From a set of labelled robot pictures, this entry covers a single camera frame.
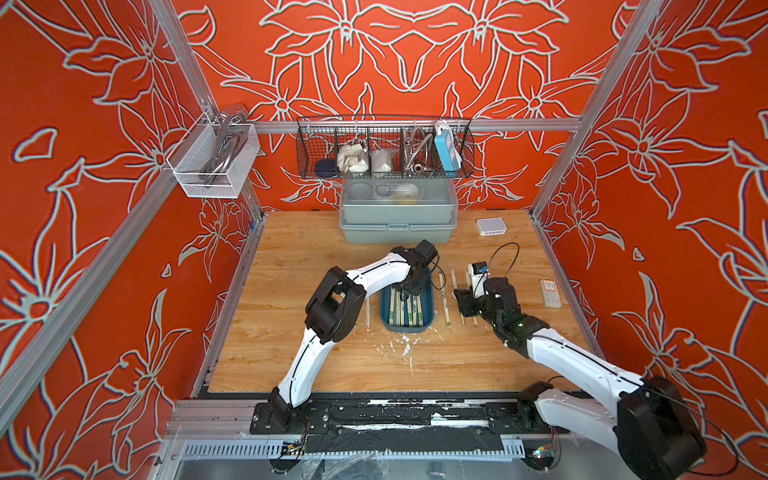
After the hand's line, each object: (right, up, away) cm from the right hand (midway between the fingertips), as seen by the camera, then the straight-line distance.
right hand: (457, 288), depth 85 cm
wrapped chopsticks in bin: (-14, -9, +7) cm, 18 cm away
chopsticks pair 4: (-26, -10, +7) cm, 29 cm away
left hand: (-11, -1, +12) cm, 16 cm away
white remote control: (+33, -4, +10) cm, 35 cm away
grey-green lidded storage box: (-17, +24, +14) cm, 32 cm away
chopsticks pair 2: (+3, -2, +12) cm, 12 cm away
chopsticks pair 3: (+2, -6, -10) cm, 12 cm away
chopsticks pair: (-2, -5, +10) cm, 11 cm away
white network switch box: (+22, +19, +30) cm, 42 cm away
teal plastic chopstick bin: (-8, -8, +5) cm, 12 cm away
